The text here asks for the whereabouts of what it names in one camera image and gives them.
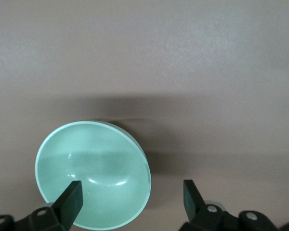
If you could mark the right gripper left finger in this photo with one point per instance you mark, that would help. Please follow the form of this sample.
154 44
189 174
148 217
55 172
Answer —
67 207

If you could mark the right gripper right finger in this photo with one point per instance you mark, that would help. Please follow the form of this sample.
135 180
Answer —
195 207

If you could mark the light green bowl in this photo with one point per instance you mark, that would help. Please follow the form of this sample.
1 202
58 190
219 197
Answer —
98 156

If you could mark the brown table cloth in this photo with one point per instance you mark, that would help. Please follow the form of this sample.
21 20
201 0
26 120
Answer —
144 48

